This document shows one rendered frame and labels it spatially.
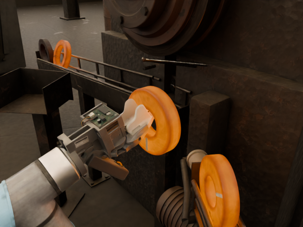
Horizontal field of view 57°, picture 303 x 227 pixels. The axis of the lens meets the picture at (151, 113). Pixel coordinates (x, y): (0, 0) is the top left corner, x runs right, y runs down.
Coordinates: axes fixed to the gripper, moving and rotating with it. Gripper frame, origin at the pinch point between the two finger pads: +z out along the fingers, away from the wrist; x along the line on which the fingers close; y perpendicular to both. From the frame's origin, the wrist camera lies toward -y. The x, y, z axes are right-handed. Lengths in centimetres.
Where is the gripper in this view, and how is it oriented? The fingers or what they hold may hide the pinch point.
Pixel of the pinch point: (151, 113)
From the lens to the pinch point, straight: 62.2
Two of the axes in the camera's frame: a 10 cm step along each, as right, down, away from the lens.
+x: -6.4, -3.7, 6.7
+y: -2.0, -7.6, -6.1
